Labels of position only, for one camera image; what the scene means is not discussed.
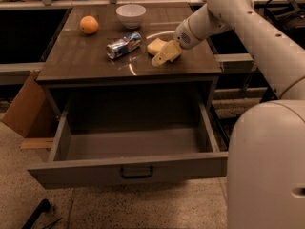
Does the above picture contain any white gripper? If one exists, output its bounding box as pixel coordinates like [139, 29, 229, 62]
[152, 20, 201, 67]

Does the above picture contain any yellow sponge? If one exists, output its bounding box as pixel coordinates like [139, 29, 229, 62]
[147, 38, 166, 55]

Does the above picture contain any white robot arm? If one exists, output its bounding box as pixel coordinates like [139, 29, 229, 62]
[173, 0, 305, 229]

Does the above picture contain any grey cabinet with wooden top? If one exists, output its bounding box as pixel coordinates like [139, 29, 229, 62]
[36, 3, 223, 119]

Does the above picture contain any open grey top drawer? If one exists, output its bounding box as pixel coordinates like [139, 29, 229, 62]
[28, 89, 228, 189]

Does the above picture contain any white ceramic bowl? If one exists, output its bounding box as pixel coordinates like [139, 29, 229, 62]
[115, 4, 146, 29]

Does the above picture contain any crushed blue soda can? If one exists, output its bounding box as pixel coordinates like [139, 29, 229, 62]
[106, 32, 142, 60]

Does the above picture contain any orange fruit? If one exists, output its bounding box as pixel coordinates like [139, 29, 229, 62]
[80, 16, 99, 34]

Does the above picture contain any black headset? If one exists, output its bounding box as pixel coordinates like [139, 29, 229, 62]
[264, 0, 305, 32]

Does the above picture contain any black tool on floor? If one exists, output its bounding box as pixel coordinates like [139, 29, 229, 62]
[22, 199, 51, 229]

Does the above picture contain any black drawer handle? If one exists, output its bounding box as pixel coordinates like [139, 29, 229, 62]
[120, 166, 153, 179]

